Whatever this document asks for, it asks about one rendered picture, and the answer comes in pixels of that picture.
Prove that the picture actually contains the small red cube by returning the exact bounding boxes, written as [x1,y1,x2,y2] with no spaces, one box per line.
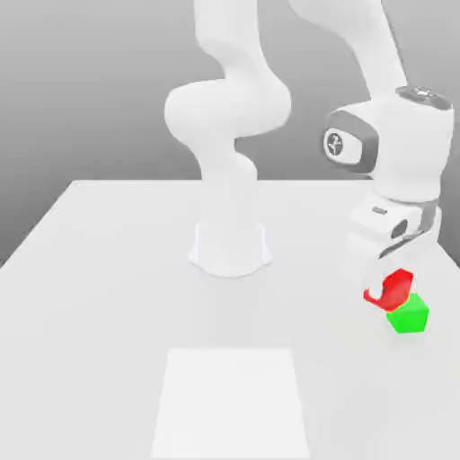
[362,268,415,313]

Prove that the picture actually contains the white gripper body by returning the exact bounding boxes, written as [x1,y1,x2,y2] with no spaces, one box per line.
[353,228,442,289]

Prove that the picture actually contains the small green cube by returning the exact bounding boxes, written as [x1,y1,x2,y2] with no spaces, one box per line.
[385,292,430,335]

